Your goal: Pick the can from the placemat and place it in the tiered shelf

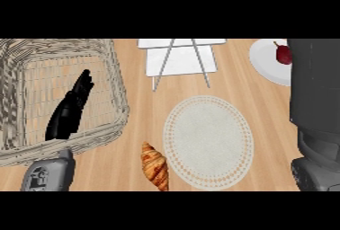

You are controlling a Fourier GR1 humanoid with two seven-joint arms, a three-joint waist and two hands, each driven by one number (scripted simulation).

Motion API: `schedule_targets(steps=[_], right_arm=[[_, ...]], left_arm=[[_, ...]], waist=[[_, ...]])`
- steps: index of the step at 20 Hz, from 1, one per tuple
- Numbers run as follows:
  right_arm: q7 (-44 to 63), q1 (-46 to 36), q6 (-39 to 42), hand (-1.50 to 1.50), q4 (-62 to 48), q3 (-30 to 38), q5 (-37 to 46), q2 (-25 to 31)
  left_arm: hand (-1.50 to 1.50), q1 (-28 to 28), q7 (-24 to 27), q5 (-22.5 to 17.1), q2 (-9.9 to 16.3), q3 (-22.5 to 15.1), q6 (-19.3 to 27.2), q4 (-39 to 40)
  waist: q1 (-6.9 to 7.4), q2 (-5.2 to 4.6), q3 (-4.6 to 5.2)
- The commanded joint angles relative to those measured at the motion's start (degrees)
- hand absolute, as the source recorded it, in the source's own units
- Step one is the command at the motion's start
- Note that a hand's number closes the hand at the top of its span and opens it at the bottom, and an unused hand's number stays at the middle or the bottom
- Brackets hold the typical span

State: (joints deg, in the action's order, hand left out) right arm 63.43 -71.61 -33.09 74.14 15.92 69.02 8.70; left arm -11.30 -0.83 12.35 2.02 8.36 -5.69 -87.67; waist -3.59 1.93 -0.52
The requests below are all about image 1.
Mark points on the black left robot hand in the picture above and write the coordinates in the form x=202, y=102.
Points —
x=69, y=110

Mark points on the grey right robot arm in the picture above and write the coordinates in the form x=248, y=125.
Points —
x=317, y=99

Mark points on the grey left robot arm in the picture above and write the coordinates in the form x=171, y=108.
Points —
x=50, y=175

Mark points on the white tiered shelf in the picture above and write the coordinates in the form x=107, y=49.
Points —
x=181, y=61

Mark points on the round beige placemat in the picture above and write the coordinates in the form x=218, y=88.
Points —
x=208, y=142

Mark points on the pale wicker basket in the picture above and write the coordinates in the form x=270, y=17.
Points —
x=113, y=90

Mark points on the golden brown croissant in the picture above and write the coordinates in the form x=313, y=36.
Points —
x=155, y=167

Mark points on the white round plate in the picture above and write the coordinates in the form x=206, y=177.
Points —
x=268, y=64

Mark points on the dark red fruit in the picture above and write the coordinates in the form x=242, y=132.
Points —
x=285, y=54

